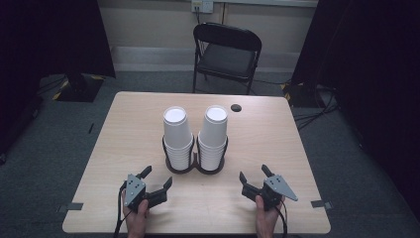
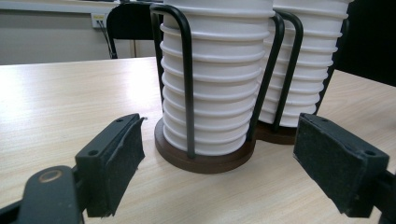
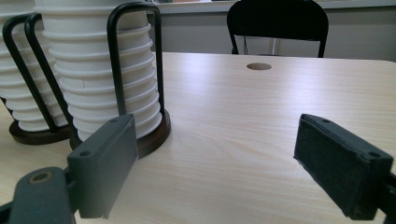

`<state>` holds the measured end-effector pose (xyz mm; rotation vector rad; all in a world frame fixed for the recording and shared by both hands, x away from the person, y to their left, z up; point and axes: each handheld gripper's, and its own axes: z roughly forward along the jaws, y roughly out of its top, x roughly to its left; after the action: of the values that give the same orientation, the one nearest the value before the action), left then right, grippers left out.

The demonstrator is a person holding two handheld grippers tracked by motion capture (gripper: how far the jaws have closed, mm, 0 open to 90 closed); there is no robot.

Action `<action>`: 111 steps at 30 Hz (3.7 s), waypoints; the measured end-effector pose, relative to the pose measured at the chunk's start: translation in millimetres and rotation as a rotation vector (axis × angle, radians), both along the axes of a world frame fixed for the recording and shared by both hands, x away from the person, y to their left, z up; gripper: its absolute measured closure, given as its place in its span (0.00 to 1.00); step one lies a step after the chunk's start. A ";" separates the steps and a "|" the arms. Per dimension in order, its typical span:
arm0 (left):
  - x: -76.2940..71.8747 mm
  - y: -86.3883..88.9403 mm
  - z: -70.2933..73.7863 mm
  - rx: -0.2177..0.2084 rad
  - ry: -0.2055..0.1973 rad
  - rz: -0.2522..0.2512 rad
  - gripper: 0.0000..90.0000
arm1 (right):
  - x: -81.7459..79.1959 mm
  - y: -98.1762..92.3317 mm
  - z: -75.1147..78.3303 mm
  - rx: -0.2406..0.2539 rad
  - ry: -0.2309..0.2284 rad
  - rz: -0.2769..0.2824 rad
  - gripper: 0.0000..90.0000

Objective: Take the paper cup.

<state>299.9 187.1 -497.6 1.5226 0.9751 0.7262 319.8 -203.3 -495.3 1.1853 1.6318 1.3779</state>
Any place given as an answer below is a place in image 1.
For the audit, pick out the black folding chair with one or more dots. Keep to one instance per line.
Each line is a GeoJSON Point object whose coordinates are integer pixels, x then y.
{"type": "Point", "coordinates": [226, 59]}

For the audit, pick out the black curtain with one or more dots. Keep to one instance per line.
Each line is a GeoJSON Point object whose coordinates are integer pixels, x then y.
{"type": "Point", "coordinates": [39, 39]}
{"type": "Point", "coordinates": [373, 66]}

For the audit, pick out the black stand base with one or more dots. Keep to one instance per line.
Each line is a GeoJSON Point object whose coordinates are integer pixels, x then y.
{"type": "Point", "coordinates": [298, 95]}
{"type": "Point", "coordinates": [79, 88]}

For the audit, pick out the white wall socket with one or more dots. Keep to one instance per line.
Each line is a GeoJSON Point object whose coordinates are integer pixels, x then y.
{"type": "Point", "coordinates": [202, 6]}

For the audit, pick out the black table grommet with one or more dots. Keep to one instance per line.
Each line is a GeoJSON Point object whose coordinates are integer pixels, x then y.
{"type": "Point", "coordinates": [236, 107]}

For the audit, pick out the stack of white paper cups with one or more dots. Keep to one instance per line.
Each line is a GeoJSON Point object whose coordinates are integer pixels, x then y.
{"type": "Point", "coordinates": [214, 132]}
{"type": "Point", "coordinates": [176, 132]}

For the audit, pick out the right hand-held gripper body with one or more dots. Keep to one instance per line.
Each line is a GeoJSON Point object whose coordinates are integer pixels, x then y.
{"type": "Point", "coordinates": [275, 188]}

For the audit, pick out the person's left hand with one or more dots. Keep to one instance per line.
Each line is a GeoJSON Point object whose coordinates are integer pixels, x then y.
{"type": "Point", "coordinates": [137, 219]}

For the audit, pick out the black double cup holder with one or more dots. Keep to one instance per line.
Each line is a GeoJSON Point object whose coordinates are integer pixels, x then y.
{"type": "Point", "coordinates": [195, 166]}

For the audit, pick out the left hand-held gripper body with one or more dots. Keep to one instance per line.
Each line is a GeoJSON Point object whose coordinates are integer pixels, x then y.
{"type": "Point", "coordinates": [133, 190]}

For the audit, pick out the grey tape strip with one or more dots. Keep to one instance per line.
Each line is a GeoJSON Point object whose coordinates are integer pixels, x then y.
{"type": "Point", "coordinates": [321, 204]}
{"type": "Point", "coordinates": [70, 207]}

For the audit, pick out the person's right hand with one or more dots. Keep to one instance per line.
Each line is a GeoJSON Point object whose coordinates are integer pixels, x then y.
{"type": "Point", "coordinates": [265, 219]}

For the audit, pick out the small black floor strip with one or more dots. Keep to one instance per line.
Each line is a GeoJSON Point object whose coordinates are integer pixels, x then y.
{"type": "Point", "coordinates": [90, 128]}

